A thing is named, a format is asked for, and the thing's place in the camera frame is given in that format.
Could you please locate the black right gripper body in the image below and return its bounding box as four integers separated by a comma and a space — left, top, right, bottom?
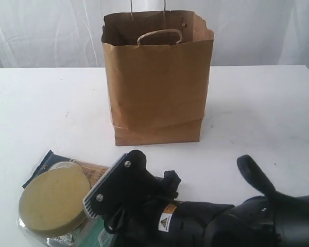
103, 170, 234, 246

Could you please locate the clear jar gold lid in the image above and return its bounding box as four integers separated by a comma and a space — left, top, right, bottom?
18, 168, 113, 246

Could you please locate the brown paper bag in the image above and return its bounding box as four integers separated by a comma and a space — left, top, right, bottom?
101, 10, 214, 146

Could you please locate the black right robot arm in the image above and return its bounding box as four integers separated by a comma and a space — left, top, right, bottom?
95, 150, 309, 246

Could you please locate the spaghetti packet navy blue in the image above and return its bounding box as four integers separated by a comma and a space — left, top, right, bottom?
22, 150, 109, 189

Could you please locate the white curtain backdrop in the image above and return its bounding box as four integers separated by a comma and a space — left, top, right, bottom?
0, 1, 309, 68

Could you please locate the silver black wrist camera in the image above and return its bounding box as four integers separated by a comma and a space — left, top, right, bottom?
83, 150, 160, 219

